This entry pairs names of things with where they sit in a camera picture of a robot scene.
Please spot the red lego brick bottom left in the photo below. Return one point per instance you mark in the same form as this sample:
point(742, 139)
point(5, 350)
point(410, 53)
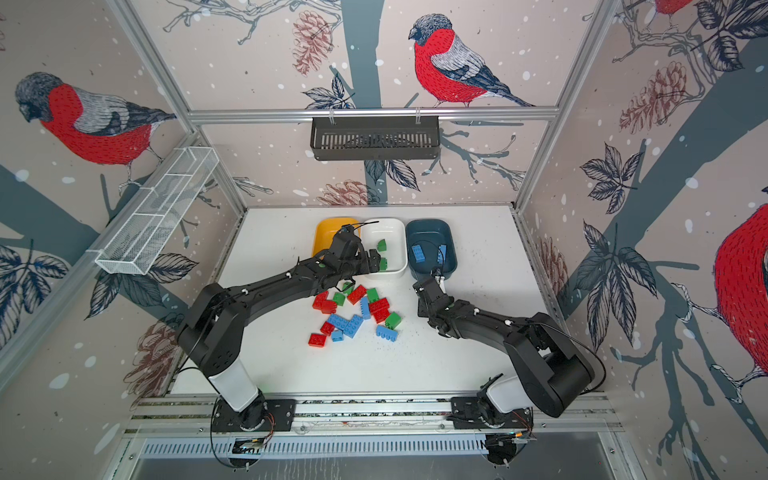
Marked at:
point(317, 340)

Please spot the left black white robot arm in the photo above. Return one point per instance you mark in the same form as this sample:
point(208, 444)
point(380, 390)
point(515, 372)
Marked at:
point(212, 332)

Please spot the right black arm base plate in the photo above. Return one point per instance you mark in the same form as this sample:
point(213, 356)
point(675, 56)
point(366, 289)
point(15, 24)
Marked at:
point(471, 412)

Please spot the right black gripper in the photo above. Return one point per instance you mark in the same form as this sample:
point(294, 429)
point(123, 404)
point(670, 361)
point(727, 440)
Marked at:
point(421, 306)

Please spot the blue long lego brick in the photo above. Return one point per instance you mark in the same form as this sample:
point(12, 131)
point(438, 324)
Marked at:
point(442, 254)

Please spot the yellow plastic bin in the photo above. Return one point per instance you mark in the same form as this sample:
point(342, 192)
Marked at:
point(326, 230)

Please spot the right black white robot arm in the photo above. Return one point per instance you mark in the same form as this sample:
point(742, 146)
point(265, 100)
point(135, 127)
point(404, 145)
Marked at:
point(549, 369)

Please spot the blue lego brick bottom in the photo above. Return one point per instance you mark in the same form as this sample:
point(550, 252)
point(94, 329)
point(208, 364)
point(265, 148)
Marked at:
point(386, 333)

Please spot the blue large lego cluster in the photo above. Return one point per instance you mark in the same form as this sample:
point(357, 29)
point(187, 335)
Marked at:
point(348, 327)

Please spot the red lego brick 2x4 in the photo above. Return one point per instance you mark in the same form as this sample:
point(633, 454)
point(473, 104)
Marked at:
point(357, 294)

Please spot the red lego bricks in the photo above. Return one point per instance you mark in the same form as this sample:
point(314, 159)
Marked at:
point(380, 310)

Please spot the blue lego brick 2x4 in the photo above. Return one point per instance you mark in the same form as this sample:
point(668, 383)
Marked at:
point(418, 254)

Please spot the white plastic bin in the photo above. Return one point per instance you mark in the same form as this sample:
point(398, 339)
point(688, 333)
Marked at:
point(393, 231)

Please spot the white mesh wall shelf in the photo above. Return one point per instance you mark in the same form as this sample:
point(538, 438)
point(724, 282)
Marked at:
point(142, 237)

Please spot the dark teal plastic bin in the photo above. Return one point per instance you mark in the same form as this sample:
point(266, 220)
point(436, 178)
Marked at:
point(430, 233)

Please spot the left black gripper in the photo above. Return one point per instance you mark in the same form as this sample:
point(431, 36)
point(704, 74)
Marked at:
point(366, 266)

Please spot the blue upright lego brick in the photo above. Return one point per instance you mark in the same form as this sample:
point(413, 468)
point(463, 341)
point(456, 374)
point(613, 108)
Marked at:
point(365, 310)

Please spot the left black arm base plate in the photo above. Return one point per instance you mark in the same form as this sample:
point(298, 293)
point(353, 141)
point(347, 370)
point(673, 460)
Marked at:
point(270, 415)

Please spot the red small lego brick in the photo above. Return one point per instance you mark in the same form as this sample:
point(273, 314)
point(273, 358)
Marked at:
point(327, 328)

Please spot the black wire wall basket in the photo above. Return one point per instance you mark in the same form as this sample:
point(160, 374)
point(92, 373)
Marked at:
point(375, 138)

